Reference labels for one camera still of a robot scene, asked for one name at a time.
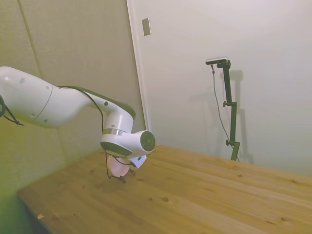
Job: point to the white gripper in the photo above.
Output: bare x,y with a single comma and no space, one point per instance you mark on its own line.
138,162

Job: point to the pink plastic bowl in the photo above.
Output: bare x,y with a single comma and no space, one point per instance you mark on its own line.
118,169

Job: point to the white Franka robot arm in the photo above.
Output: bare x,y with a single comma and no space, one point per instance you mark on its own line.
36,102

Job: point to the small yellow paper scrap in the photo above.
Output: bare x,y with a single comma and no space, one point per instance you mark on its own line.
40,216

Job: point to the white door frame trim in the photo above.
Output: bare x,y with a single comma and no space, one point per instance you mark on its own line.
139,73

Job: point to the black jointed camera stand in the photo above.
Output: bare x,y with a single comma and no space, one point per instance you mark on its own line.
228,85

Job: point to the grey camera bar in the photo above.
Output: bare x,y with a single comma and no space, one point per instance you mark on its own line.
216,60

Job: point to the grey wall switch plate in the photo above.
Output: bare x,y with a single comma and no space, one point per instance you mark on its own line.
146,26

